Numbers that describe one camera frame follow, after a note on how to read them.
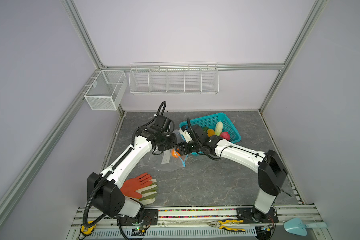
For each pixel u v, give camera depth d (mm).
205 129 1046
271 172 461
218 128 1048
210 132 1008
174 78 972
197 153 729
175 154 784
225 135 990
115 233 706
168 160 885
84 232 690
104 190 400
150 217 737
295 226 699
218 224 708
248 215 739
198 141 642
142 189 826
